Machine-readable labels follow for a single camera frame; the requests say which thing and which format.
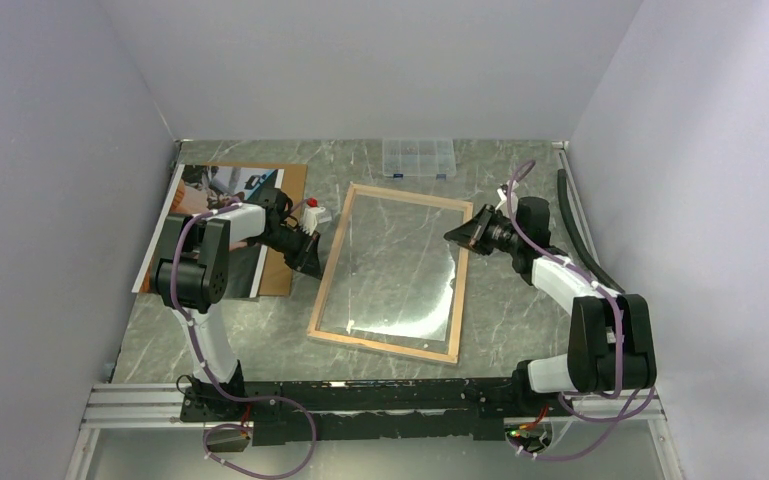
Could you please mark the aluminium extrusion rail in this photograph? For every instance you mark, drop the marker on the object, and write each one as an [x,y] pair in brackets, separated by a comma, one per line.
[133,406]

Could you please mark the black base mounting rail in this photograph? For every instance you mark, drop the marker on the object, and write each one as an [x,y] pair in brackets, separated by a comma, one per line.
[281,412]

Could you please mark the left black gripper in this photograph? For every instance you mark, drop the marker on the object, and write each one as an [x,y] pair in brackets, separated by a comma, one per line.
[307,259]

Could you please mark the white wooden picture frame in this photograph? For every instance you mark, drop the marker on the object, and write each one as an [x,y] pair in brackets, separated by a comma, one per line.
[447,353]

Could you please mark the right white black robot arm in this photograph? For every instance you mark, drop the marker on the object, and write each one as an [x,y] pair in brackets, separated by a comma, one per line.
[610,341]

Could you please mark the brown backing board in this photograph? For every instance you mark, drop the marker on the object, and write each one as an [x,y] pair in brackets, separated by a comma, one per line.
[254,271]

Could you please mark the clear acrylic glazing sheet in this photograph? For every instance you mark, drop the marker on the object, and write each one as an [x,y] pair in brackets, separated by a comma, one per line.
[395,275]

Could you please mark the clear plastic organizer box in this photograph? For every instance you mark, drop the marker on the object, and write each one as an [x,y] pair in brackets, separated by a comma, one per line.
[418,158]

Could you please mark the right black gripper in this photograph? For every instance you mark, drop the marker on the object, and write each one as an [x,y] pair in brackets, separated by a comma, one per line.
[472,234]

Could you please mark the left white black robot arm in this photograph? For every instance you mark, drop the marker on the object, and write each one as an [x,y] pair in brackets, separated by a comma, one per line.
[191,271]

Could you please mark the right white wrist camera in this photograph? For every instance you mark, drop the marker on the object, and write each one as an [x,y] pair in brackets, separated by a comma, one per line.
[504,194]

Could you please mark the black foam tube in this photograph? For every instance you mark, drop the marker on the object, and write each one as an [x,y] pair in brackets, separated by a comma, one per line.
[575,234]

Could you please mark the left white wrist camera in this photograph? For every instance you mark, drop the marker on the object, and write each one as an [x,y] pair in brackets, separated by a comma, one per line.
[314,215]

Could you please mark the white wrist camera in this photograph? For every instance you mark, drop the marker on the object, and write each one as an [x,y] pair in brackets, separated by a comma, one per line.
[504,194]
[314,215]

